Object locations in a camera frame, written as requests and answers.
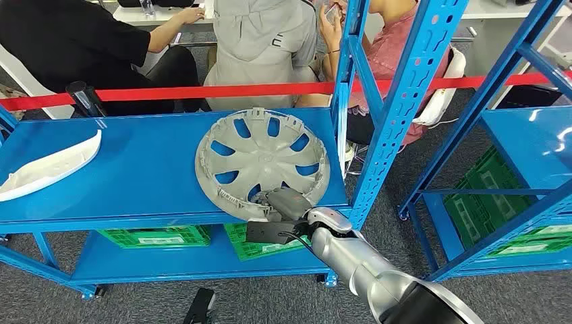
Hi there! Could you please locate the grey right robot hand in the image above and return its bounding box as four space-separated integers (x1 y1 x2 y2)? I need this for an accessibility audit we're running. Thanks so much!
254 186 314 223

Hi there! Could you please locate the silver plastic hubcap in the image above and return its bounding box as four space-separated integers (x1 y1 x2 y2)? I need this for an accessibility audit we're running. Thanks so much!
194 107 332 222

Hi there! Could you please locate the blue metal shelf rack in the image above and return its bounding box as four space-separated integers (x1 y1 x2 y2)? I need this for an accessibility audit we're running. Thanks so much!
0 0 470 300
397 0 572 284

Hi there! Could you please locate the white curved plastic part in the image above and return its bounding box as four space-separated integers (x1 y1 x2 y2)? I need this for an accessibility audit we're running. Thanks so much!
0 130 103 203

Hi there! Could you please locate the green plastic crate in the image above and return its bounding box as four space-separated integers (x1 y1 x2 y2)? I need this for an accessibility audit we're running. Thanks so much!
487 223 572 261
443 145 537 251
223 222 314 262
97 225 212 250

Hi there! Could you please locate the red barrier belt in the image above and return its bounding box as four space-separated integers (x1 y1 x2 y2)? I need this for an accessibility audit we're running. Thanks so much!
0 71 572 113

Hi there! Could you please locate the person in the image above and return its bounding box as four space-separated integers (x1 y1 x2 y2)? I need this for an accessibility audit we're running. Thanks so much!
0 0 206 118
295 0 453 149
203 0 320 113

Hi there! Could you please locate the white chair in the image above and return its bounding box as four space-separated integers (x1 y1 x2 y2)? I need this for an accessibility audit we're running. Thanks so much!
413 45 467 127

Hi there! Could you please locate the white desk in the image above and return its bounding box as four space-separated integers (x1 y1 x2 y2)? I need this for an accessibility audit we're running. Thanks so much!
460 0 572 77
112 0 215 28

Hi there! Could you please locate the black box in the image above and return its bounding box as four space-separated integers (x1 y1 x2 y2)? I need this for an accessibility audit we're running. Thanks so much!
496 84 564 111

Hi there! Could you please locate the white panel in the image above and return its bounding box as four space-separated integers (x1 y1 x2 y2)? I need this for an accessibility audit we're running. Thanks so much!
0 45 75 120

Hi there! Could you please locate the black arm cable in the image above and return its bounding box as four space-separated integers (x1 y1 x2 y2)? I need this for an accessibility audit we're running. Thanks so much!
277 230 316 254

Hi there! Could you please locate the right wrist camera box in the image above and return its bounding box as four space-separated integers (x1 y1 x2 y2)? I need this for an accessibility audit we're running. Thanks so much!
245 219 310 246

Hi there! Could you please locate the black stanchion post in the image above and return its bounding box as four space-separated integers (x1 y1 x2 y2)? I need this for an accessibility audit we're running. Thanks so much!
65 80 108 119

